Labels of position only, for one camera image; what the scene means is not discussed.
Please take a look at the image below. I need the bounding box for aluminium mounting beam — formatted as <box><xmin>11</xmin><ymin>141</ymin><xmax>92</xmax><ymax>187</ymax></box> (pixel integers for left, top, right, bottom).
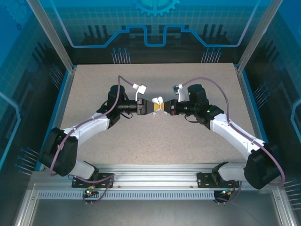
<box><xmin>32</xmin><ymin>164</ymin><xmax>280</xmax><ymax>189</ymax></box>

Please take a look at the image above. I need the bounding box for grey metal lower tray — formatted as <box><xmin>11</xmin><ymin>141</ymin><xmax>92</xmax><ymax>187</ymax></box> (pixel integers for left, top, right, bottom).
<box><xmin>14</xmin><ymin>183</ymin><xmax>301</xmax><ymax>226</ymax></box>

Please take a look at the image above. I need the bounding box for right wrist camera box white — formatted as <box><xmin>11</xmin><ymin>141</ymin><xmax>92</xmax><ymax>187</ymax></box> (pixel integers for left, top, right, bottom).
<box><xmin>172</xmin><ymin>83</ymin><xmax>187</xmax><ymax>102</ymax></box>

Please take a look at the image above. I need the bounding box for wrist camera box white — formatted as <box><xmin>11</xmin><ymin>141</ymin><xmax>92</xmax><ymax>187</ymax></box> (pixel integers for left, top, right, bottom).
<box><xmin>172</xmin><ymin>83</ymin><xmax>187</xmax><ymax>102</ymax></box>
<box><xmin>132</xmin><ymin>83</ymin><xmax>147</xmax><ymax>101</ymax></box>

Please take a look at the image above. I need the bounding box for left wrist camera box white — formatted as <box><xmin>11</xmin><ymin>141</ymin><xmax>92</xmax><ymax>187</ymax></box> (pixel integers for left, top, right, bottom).
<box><xmin>132</xmin><ymin>83</ymin><xmax>147</xmax><ymax>101</ymax></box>

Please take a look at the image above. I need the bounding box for blue edged table side rail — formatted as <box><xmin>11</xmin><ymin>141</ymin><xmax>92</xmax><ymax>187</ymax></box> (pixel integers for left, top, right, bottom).
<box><xmin>236</xmin><ymin>65</ymin><xmax>269</xmax><ymax>145</ymax></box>
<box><xmin>35</xmin><ymin>67</ymin><xmax>77</xmax><ymax>171</ymax></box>

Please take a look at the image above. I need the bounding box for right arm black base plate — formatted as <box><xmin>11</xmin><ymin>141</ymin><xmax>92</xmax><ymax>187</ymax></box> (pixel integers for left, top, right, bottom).
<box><xmin>197</xmin><ymin>172</ymin><xmax>240</xmax><ymax>188</ymax></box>

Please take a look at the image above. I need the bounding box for aluminium frame post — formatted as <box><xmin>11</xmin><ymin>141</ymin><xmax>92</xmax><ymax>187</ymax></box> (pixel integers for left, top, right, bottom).
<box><xmin>26</xmin><ymin>0</ymin><xmax>77</xmax><ymax>73</ymax></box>
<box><xmin>237</xmin><ymin>0</ymin><xmax>285</xmax><ymax>73</ymax></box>

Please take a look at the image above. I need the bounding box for slotted grey cable duct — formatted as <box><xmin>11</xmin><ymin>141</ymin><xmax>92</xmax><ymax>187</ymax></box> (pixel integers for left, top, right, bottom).
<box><xmin>37</xmin><ymin>191</ymin><xmax>216</xmax><ymax>200</ymax></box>

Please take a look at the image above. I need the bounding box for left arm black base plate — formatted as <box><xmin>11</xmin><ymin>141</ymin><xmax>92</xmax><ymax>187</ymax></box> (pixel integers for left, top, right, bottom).
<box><xmin>71</xmin><ymin>173</ymin><xmax>115</xmax><ymax>188</ymax></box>

